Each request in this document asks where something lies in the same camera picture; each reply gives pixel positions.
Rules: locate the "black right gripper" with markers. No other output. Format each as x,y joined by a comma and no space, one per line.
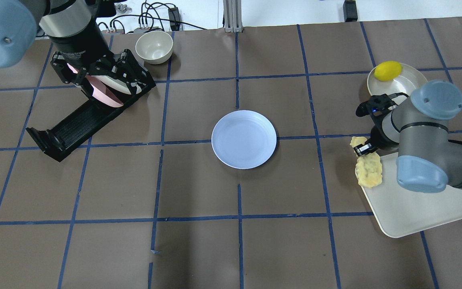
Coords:
377,138

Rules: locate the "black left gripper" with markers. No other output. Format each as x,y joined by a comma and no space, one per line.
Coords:
78,45

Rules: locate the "yellow bread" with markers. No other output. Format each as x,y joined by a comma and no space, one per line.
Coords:
369,170

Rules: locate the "blue plate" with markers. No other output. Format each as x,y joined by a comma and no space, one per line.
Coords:
244,139

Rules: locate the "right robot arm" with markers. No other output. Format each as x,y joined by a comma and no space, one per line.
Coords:
418,127

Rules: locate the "pink plate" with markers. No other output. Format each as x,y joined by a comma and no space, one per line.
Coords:
102,93

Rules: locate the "white plate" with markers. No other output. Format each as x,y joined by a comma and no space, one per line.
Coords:
118,85

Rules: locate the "black plate rack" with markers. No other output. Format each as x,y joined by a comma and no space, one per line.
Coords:
67,135

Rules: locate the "small white round bowl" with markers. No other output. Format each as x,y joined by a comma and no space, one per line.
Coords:
155,47

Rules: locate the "white tray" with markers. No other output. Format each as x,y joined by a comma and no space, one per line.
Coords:
400,212

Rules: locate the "yellow lemon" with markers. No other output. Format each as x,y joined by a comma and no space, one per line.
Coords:
387,70

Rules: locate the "white oval bowl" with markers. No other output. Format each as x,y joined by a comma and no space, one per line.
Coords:
409,80

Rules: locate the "black power adapter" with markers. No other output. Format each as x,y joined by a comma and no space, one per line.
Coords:
350,11

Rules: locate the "aluminium frame post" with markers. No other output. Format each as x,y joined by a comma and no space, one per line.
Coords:
232,15

